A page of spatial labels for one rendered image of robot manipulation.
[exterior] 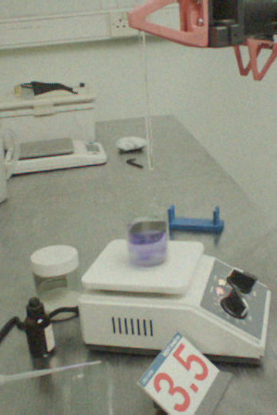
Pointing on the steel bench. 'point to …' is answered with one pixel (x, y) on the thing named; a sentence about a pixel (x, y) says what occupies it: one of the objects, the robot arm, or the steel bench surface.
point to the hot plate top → (136, 281)
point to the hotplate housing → (165, 322)
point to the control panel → (256, 299)
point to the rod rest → (195, 221)
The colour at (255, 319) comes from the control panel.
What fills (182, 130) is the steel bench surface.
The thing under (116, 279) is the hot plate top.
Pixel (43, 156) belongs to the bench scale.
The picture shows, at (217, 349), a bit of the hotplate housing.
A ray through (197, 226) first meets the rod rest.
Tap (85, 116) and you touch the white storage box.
